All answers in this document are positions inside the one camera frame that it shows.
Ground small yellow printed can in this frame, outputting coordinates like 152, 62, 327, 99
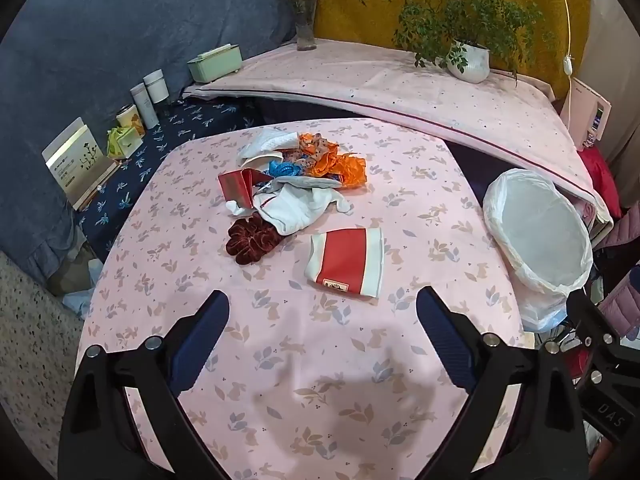
116, 104, 147, 136

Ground navy floral cloth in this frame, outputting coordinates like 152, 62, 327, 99
75, 97, 263, 264

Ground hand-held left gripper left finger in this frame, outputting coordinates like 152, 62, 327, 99
59, 289, 231, 480

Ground blue-grey backdrop cloth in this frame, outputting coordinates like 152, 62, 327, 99
0, 0, 321, 281

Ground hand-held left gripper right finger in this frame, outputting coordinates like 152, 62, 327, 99
415, 285, 587, 480

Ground white cable with switch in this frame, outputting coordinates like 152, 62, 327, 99
554, 0, 577, 126

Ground orange patterned cloth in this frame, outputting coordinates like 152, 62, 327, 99
306, 149, 368, 187

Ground red cloth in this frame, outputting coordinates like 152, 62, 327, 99
580, 147, 622, 221

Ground beige curtain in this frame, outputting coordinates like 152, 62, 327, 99
585, 0, 640, 176

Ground white sock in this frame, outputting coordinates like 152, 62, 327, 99
225, 181, 357, 237
236, 127, 301, 175

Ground pink box device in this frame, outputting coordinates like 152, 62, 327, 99
560, 76, 612, 149

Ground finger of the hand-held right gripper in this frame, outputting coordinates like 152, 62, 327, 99
566, 289, 635, 376

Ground green plant in white pot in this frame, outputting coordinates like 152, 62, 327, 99
357, 0, 558, 85

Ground bin with white plastic bag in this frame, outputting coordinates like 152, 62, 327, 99
482, 169, 595, 333

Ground dark purple cloth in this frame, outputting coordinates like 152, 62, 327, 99
252, 97, 531, 209

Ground mustard yellow backdrop cloth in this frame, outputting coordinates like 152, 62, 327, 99
315, 0, 593, 102

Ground green packet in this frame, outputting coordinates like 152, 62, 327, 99
106, 125, 144, 159

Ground pink floral tablecloth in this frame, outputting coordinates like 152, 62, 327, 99
80, 119, 526, 480

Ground tall white bottle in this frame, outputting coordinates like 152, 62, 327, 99
130, 83, 160, 130

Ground blue measuring tape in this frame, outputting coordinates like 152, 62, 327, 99
266, 158, 307, 180

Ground white gift box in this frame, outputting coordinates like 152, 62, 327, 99
41, 117, 122, 212

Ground pink speckled bed sheet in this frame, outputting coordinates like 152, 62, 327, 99
182, 37, 614, 236

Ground dark red velvet scrunchie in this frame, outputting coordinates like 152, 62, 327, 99
226, 211, 285, 266

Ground pale green storage box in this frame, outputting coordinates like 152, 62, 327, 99
187, 45, 244, 84

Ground pink puffer jacket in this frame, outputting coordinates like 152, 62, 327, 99
595, 207, 640, 342

